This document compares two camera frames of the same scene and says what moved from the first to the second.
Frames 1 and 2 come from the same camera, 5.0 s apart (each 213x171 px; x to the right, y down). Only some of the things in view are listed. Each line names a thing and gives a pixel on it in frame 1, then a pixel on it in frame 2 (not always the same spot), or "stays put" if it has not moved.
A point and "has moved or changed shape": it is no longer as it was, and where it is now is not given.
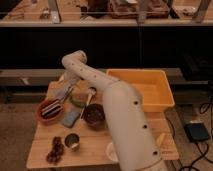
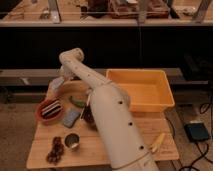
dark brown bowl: (94, 115) stays put
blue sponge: (70, 119) stays put
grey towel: (61, 88) has moved or changed shape
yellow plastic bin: (153, 85) stays put
